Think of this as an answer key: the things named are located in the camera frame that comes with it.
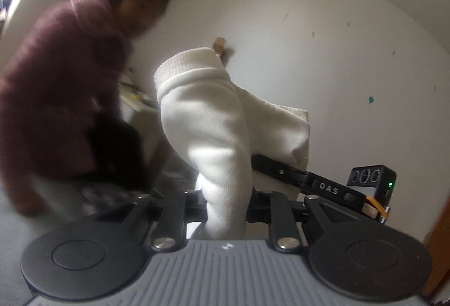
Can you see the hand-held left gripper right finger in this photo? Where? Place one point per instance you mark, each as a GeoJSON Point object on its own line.
{"type": "Point", "coordinates": [258, 211]}

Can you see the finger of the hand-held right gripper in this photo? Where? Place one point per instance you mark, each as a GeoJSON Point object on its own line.
{"type": "Point", "coordinates": [277, 170]}

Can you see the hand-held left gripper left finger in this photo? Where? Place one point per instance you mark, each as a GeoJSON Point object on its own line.
{"type": "Point", "coordinates": [195, 204]}

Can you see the white sweatshirt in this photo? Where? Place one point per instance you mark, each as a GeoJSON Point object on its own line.
{"type": "Point", "coordinates": [211, 123]}

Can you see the wooden door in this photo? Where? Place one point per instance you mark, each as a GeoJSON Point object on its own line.
{"type": "Point", "coordinates": [437, 256]}

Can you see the grey bed blanket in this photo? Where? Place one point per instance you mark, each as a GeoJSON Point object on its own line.
{"type": "Point", "coordinates": [14, 256]}

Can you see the wooden wall hook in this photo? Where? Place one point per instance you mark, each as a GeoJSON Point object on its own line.
{"type": "Point", "coordinates": [219, 46]}

